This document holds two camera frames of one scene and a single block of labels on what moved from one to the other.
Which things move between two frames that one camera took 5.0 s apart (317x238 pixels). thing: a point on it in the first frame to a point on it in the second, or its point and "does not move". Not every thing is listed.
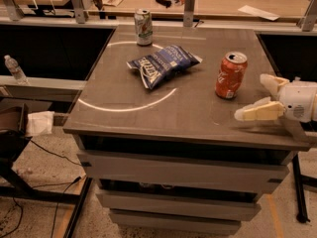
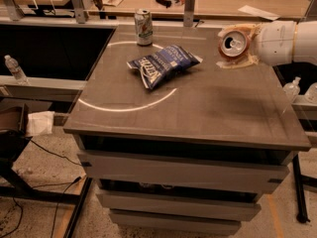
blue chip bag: [168, 60] does not move
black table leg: [299, 191] does not move
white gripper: [298, 100] to [276, 43]
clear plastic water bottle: [16, 70] does not move
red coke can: [231, 74] to [234, 45]
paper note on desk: [112, 0] does not move
